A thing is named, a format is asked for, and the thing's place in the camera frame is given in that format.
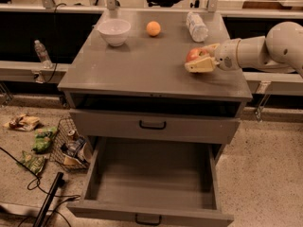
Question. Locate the brown snack bag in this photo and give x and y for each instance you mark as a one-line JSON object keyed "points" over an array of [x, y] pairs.
{"points": [[23, 122]]}

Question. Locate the green chip bag upper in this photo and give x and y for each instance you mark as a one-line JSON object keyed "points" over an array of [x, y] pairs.
{"points": [[43, 139]]}

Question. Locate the small water bottle on ledge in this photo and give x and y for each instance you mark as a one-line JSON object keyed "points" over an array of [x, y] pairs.
{"points": [[42, 54]]}

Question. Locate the grey drawer cabinet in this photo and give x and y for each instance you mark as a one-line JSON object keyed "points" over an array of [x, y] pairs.
{"points": [[147, 74]]}

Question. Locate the open grey lower drawer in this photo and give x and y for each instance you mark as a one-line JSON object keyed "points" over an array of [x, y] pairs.
{"points": [[152, 183]]}

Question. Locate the wire mesh basket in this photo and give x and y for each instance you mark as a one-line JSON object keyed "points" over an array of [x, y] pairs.
{"points": [[70, 154]]}

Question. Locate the soda can in basket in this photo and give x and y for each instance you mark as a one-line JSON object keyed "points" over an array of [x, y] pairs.
{"points": [[72, 134]]}

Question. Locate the clear plastic water bottle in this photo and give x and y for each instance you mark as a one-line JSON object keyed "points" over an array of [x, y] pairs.
{"points": [[196, 27]]}

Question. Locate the green chip bag lower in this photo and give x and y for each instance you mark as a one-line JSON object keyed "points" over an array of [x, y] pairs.
{"points": [[33, 163]]}

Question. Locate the green chip bag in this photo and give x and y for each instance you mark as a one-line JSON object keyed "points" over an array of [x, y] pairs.
{"points": [[33, 163], [43, 139]]}

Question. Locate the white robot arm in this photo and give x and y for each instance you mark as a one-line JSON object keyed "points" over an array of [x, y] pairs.
{"points": [[280, 51]]}

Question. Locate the closed grey upper drawer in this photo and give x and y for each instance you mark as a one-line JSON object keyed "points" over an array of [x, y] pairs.
{"points": [[166, 127]]}

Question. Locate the white bowl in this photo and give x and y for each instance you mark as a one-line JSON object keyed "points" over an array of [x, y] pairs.
{"points": [[114, 31]]}

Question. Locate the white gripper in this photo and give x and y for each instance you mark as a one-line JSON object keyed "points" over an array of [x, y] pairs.
{"points": [[226, 56]]}

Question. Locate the orange fruit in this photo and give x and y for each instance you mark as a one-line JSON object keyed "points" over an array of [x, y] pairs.
{"points": [[153, 28]]}

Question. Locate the black bar on floor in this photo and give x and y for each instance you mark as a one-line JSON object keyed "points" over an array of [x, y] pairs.
{"points": [[39, 220]]}

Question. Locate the red apple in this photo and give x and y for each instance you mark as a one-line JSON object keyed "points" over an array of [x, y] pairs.
{"points": [[196, 54]]}

